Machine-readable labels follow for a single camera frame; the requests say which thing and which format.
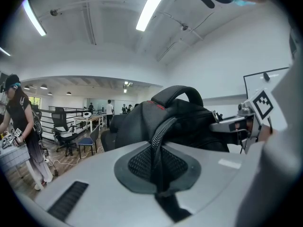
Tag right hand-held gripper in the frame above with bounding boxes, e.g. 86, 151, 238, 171
209, 89, 288, 155

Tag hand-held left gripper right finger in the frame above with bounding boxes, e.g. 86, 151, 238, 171
162, 141, 250, 215

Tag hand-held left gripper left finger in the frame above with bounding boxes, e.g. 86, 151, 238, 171
35, 140, 171, 226

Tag black mesh high-back chair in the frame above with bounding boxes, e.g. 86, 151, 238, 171
100, 114, 129, 152

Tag black backpack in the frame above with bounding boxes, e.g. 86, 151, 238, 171
114, 85, 231, 195

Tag blue seat chair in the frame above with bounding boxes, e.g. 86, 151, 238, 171
78, 124, 101, 160

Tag black swivel chair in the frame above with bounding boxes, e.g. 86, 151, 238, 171
50, 106, 80, 157

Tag wooden table with white legs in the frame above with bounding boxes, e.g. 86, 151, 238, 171
73, 113, 105, 132

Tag person's white shirt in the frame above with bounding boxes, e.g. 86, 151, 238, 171
236, 53, 303, 227

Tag black metal railing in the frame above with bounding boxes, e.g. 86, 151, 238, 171
38, 105, 86, 142

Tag white tiled table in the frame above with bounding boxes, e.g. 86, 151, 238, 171
0, 142, 31, 175

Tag white floor cable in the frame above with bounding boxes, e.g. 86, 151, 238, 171
43, 157, 83, 166

